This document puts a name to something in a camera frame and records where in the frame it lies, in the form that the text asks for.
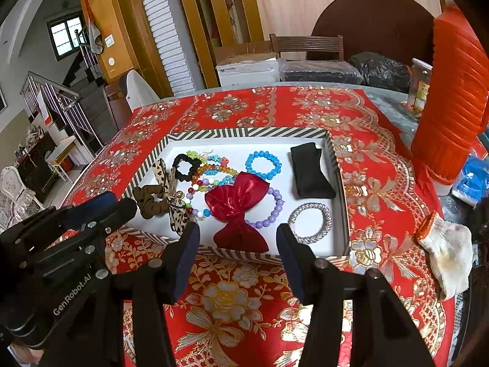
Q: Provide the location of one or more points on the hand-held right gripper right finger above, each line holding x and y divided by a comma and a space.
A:
292, 263

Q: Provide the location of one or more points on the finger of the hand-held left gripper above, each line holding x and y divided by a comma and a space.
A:
120, 210
91, 203

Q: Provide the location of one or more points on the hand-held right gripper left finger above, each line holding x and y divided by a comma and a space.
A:
187, 260

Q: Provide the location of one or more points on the shiny red bow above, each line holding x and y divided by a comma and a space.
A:
233, 206

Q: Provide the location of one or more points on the striped cardboard box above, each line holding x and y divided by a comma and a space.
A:
284, 185

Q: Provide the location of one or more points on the brown scrunchie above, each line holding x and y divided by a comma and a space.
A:
143, 195

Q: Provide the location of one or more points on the leopard print bow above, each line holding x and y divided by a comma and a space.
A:
177, 218

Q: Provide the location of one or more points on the small white desk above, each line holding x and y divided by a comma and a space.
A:
61, 151

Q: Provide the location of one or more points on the dark wooden cabinet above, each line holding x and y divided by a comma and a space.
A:
36, 160

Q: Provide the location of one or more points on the black scrunchie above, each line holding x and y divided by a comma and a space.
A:
178, 162

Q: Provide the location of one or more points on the white ornate chair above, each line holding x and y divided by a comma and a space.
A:
11, 191

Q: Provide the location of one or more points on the black cloth pouch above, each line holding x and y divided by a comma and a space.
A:
309, 176

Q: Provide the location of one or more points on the metal stair railing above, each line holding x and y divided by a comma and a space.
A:
68, 107

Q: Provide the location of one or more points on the red floral tablecloth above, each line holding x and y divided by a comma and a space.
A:
382, 183

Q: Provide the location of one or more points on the white covered chair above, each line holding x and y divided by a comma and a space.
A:
139, 88

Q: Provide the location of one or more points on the white glove orange cuff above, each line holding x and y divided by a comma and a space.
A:
450, 252

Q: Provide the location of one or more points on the grey hanging cloth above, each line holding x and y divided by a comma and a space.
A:
94, 36

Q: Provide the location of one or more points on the window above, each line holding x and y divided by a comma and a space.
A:
65, 36

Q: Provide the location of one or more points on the white louvered shutter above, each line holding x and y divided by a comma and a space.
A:
164, 38

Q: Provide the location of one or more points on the white cardboard box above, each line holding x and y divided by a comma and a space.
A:
244, 70

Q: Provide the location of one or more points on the black wrapped flat box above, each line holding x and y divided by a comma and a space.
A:
317, 72

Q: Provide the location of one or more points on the blue plastic packet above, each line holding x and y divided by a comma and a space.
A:
472, 179

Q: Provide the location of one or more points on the black plastic bag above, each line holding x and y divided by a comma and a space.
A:
378, 68

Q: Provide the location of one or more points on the dark wooden chair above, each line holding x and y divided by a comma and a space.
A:
305, 46

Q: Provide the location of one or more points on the clear plastic jar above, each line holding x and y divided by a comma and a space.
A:
420, 84

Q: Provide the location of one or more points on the orange ribbed jug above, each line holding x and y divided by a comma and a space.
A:
450, 103

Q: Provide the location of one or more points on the round brown table top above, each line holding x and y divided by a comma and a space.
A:
374, 15

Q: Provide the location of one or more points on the white wall switch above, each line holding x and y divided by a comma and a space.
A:
109, 41

